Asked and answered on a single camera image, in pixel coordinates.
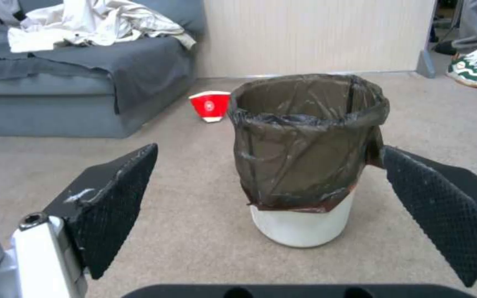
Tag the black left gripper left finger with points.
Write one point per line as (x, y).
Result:
(97, 211)

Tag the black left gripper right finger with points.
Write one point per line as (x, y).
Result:
(441, 211)

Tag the white trash can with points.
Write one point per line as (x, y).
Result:
(300, 222)

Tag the grey sofa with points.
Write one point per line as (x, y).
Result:
(85, 83)

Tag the green and white sneaker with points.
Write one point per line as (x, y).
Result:
(472, 69)

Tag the grey sofa cover cloth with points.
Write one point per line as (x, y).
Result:
(97, 65)

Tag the grey partition foot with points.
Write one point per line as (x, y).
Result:
(426, 63)

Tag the red paper food carton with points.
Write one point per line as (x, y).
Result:
(209, 107)

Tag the dark plastic bin liner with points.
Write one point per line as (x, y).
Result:
(304, 139)

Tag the white crumpled cloth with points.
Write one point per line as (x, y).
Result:
(106, 24)

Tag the person's leg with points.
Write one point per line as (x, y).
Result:
(476, 24)

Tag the beige ribbed partition panel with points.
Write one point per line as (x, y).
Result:
(317, 34)

